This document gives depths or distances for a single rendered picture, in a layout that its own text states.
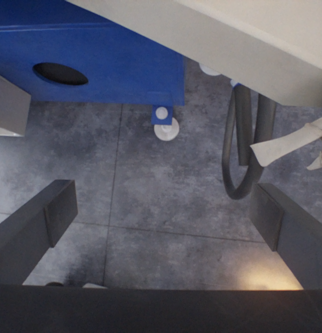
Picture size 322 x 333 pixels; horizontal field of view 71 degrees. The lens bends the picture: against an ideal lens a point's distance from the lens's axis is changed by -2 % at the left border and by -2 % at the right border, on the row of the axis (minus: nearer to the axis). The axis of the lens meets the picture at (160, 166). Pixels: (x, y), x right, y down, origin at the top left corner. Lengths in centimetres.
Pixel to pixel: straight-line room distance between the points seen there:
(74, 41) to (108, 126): 52
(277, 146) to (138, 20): 14
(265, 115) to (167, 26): 17
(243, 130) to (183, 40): 20
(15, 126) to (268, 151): 79
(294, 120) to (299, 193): 28
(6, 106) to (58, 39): 35
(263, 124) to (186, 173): 65
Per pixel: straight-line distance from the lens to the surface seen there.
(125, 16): 21
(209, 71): 36
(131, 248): 98
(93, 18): 52
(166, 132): 94
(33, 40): 62
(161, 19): 18
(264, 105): 30
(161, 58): 57
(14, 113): 88
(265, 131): 31
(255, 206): 16
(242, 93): 37
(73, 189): 16
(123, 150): 98
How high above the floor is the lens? 93
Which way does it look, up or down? 80 degrees down
